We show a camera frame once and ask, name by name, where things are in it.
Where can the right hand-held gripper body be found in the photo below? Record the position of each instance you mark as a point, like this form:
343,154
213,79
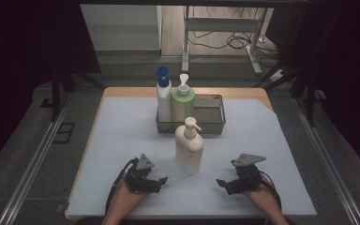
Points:
248,178

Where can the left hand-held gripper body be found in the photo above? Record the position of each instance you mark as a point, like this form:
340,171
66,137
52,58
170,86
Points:
139,179

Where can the cream pump bottle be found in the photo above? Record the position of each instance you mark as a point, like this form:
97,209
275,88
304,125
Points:
189,150

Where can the grey metal mesh basket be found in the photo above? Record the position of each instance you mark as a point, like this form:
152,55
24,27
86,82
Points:
211,115

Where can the green pump bottle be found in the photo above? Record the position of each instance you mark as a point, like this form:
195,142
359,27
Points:
182,104

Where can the white bottle with blue pump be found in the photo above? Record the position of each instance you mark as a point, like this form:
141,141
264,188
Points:
163,100

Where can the person's left hand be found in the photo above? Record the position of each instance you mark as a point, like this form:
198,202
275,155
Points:
125,200

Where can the person's right hand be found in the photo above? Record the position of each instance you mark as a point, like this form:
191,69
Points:
265,198

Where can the black tripod stand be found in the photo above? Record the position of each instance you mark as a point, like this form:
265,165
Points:
309,100
55,93

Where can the white cabinet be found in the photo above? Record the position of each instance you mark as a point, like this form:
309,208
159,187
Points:
120,28

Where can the white metal stand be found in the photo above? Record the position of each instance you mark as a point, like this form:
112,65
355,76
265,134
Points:
222,24

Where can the metal floor rail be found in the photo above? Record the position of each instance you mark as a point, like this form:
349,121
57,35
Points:
328,162
31,175

